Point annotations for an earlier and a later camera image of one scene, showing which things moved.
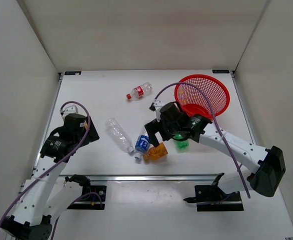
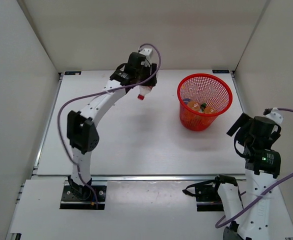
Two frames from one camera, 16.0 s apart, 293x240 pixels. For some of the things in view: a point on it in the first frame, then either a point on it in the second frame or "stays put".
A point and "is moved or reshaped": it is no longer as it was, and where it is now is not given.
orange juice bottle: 156,152 to 193,105
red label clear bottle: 139,91 is moved or reshaped
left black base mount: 92,199 stays put
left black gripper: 94,136 to 154,68
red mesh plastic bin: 215,92 stays put
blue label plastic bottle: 142,144 to 186,100
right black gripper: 155,126 to 243,122
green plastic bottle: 181,145 to 202,107
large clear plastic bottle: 120,137 to 200,93
